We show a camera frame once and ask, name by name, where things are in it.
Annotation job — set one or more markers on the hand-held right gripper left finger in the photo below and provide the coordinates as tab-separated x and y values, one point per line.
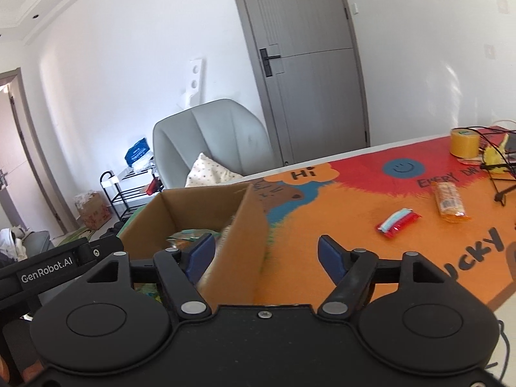
201	252

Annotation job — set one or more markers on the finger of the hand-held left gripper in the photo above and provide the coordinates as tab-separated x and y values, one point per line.
103	252

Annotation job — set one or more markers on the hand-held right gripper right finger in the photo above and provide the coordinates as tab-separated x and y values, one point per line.
328	256

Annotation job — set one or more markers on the snack packets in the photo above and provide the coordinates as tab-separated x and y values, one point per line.
187	237

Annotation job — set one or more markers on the red striped snack packet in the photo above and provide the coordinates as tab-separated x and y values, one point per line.
397	221

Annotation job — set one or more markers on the orange snack bar packet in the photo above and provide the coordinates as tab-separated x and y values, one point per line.
449	201

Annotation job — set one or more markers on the green round rug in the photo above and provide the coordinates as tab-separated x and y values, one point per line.
80	237

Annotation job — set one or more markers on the colourful printed table mat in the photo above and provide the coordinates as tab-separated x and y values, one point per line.
342	217

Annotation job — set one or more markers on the brown patterned cardboard box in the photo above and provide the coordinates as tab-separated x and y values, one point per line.
94	211

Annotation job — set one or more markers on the white cloth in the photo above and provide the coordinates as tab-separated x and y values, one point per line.
12	242

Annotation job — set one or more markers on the black shoe rack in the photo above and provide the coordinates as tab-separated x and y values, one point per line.
121	193

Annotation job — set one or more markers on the dotted cream pillow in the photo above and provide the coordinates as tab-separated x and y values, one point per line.
207	171

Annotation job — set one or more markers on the red item on rack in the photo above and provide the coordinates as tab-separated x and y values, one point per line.
152	186

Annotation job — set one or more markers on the blue plastic bag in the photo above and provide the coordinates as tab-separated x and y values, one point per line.
137	151

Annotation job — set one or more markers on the grey chair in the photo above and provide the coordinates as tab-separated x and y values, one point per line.
217	129

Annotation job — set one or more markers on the grey door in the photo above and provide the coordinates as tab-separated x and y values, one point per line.
306	88

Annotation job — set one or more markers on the white foam board with holes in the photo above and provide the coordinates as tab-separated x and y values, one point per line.
194	80

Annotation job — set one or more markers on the yellow tape roll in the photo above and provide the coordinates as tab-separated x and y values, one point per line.
464	143

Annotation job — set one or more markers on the yellow fluffy object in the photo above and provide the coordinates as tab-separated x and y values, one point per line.
494	157

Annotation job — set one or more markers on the grey sliding door frame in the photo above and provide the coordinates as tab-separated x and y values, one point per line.
36	149

